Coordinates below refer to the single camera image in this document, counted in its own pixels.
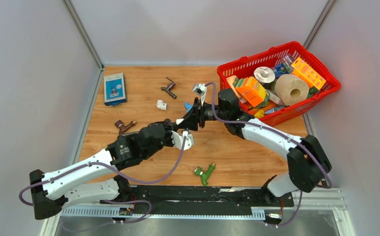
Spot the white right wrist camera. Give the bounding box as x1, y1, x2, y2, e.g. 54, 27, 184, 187
192, 83, 207, 105

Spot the aluminium frame rail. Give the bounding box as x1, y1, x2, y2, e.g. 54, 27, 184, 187
40, 185, 355, 236

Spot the brown toilet paper roll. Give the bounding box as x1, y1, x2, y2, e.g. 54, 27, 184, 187
274, 74, 309, 106

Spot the yellow packet in basket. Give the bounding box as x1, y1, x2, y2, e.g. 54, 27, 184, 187
254, 110, 265, 119

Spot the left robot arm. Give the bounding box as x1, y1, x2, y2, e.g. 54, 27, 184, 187
27, 119, 192, 220

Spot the green plastic faucet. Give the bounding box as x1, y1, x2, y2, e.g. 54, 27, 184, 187
194, 163, 216, 186

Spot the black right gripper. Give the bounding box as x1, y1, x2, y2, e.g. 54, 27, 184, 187
178, 97, 229, 130

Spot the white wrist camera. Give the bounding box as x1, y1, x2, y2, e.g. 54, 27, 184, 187
171, 130, 194, 150
192, 83, 207, 105

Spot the orange sponge daddy box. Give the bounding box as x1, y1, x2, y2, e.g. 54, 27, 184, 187
235, 76, 269, 108

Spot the dark grey metal faucet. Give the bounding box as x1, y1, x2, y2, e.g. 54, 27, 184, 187
160, 77, 177, 99

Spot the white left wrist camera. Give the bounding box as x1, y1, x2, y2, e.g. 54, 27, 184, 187
171, 130, 194, 150

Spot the white pvc elbow fitting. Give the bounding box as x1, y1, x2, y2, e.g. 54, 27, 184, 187
156, 100, 168, 111

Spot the blue white faucet box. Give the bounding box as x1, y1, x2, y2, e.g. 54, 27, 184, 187
103, 73, 127, 106

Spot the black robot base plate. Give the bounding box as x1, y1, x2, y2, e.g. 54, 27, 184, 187
114, 185, 294, 216

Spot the blue plastic faucet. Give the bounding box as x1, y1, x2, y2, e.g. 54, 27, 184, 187
184, 102, 193, 112

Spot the white pvc elbow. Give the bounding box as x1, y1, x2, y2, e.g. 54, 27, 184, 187
176, 118, 183, 125

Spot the silver foil tape roll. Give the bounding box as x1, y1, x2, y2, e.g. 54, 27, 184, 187
254, 66, 275, 84

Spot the brown metal faucet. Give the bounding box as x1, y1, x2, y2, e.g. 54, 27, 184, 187
114, 120, 137, 135

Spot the long orange product box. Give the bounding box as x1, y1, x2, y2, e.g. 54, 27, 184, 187
291, 57, 326, 90

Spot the blue packet in basket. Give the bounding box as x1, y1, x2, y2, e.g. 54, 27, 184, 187
271, 63, 290, 79

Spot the white packet in basket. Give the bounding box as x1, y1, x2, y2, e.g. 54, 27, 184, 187
266, 89, 284, 105

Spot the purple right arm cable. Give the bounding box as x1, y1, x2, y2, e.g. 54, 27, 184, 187
204, 82, 334, 227

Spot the round orange sponge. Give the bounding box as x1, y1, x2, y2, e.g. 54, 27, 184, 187
226, 75, 239, 93

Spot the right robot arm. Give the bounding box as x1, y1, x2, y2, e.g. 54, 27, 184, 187
176, 88, 332, 206

